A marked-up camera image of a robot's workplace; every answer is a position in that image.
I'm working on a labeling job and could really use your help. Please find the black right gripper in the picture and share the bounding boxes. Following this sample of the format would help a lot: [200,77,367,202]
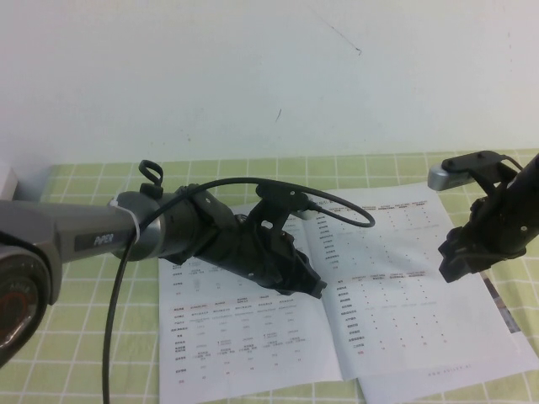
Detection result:
[438,189,527,283]

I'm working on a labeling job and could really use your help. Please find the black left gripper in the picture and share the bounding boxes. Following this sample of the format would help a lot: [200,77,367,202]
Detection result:
[191,189,328,300]

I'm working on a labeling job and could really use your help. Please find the white printed booklet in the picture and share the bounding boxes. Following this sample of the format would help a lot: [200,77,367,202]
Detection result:
[157,187,535,404]

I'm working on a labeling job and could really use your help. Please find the white zip tie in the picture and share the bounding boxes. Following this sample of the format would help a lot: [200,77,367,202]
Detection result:
[108,197,144,240]

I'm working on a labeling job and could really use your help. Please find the green white checked tablecloth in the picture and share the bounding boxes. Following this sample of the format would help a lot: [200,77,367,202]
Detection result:
[0,149,539,404]

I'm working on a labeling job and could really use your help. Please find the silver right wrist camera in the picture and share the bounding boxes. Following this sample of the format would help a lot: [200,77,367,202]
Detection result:
[428,164,475,191]

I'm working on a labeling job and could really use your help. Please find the black left camera mount bracket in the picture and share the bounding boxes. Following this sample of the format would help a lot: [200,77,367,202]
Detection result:
[247,179,309,237]

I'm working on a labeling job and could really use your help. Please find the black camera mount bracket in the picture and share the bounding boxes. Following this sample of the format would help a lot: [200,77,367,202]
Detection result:
[247,179,309,237]
[445,151,521,199]

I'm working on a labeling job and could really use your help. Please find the black right camera mount bracket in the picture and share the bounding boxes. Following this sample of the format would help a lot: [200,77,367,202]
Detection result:
[445,151,521,199]

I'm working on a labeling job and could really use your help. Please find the thin black right camera cable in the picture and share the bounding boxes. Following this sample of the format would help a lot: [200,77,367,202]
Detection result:
[500,154,526,173]

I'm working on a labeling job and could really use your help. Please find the short black looped arm cable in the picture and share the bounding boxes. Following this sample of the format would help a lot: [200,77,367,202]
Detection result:
[138,158,164,199]

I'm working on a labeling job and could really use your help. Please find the long black left camera cable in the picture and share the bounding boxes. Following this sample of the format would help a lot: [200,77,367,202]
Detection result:
[103,178,376,404]

